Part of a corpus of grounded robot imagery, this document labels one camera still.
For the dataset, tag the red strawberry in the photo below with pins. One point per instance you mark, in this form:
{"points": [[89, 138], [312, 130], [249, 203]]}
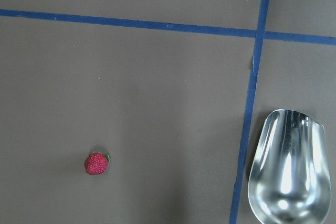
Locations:
{"points": [[96, 163]]}

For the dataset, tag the metal ice scoop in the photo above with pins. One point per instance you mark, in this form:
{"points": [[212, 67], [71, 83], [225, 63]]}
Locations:
{"points": [[289, 179]]}

